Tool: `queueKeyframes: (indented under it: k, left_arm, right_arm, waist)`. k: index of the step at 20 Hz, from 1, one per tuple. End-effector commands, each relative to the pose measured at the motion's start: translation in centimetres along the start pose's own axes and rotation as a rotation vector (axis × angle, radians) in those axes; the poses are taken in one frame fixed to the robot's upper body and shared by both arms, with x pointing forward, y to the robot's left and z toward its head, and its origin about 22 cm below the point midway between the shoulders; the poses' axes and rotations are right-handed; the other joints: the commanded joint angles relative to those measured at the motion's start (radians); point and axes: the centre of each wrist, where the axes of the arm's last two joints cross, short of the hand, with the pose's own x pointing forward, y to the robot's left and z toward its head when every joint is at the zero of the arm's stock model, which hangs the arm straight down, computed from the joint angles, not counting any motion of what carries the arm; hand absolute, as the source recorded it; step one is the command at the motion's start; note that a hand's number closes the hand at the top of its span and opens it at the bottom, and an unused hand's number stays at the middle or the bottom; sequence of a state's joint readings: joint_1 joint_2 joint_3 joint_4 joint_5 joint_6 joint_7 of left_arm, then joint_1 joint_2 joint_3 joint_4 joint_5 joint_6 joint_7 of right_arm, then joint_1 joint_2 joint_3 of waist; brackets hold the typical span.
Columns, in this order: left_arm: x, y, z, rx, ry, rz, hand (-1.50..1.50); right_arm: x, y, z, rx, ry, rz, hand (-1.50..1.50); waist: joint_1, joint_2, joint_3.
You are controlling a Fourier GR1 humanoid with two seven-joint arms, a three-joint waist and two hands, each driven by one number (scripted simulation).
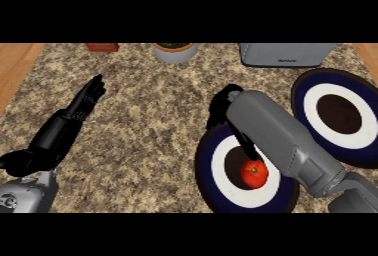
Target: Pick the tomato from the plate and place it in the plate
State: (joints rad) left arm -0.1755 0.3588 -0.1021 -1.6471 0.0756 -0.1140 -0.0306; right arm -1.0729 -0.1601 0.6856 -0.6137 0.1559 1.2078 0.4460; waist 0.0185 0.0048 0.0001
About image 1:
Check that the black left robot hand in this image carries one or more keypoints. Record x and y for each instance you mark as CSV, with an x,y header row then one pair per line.
x,y
55,135

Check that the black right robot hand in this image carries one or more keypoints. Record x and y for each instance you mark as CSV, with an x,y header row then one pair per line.
x,y
218,106

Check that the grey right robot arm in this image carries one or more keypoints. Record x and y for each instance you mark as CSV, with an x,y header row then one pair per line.
x,y
285,140

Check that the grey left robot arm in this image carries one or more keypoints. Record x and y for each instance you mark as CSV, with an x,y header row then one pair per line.
x,y
24,195

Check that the red tomato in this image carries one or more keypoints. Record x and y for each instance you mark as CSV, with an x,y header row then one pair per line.
x,y
254,175

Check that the navy and white plate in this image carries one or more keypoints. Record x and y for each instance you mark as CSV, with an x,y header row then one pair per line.
x,y
340,115
230,196

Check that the white plant pot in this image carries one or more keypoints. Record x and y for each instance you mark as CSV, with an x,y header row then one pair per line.
x,y
174,55

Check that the grey toaster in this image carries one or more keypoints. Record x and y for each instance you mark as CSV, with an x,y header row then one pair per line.
x,y
288,53

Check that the red-brown box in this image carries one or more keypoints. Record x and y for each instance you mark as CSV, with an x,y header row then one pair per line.
x,y
102,47

